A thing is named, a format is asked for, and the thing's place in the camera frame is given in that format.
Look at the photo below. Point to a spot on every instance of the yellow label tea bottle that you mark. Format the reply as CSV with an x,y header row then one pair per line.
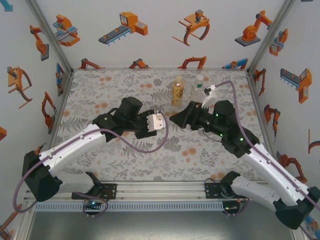
x,y
178,92

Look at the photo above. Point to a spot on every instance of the clear bottle dark green label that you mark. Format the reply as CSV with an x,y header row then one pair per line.
x,y
197,92

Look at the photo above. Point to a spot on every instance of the pale yellow bottle cap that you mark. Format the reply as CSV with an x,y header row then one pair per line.
x,y
179,77

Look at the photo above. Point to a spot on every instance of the white bottle cap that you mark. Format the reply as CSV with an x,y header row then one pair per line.
x,y
199,78

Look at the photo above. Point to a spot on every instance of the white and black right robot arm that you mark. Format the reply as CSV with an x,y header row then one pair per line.
x,y
270,172

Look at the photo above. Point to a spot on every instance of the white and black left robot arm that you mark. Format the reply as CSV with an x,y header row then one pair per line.
x,y
67,147

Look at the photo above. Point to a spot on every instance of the floral patterned table mat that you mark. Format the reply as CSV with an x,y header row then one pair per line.
x,y
140,162

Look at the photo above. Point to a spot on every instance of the small circuit board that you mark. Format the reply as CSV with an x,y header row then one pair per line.
x,y
230,208
92,203

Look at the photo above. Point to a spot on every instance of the aluminium frame side rail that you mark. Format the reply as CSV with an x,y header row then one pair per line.
x,y
261,112
62,100

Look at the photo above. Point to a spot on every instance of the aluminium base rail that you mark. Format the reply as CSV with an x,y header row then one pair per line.
x,y
160,190

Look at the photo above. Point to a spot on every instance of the aluminium frame post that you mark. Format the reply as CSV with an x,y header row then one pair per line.
x,y
271,35
50,35

